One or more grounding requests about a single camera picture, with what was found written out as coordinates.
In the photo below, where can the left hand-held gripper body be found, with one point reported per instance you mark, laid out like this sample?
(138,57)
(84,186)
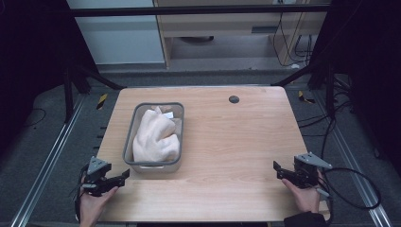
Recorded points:
(96,176)

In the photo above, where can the person's left hand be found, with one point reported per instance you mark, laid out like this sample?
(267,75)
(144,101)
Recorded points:
(91,206)

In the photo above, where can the white cloth tag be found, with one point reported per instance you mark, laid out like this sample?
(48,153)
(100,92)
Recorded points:
(168,115)

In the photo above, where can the yellow black striped tape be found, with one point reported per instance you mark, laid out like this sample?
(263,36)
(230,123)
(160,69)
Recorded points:
(305,98)
(102,101)

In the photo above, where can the black metal stand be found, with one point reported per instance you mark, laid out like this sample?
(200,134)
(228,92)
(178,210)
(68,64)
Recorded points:
(68,94)
(329,91)

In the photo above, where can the black curtain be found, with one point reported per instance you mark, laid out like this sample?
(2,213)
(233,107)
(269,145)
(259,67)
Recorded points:
(372,63)
(28,63)

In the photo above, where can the light wooden desk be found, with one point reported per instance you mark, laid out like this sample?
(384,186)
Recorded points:
(220,25)

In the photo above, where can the white cabinet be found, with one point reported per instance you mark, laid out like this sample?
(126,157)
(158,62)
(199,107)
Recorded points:
(119,38)

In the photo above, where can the black horizontal frame bar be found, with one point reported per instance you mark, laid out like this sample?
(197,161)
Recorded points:
(189,10)

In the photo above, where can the gray table grommet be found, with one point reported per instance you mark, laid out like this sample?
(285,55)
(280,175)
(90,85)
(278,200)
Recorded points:
(234,99)

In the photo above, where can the aluminium floor rail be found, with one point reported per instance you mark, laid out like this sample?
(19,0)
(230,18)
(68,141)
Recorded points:
(353,157)
(50,157)

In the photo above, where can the person's right hand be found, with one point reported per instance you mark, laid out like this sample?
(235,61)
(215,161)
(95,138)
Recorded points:
(305,198)

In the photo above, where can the gray plastic basket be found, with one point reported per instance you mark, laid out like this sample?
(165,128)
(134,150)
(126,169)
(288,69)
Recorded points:
(130,138)

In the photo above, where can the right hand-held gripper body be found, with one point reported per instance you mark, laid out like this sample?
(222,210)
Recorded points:
(307,171)

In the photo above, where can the pale pink cloth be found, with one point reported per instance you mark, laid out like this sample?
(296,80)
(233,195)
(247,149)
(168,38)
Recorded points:
(154,138)

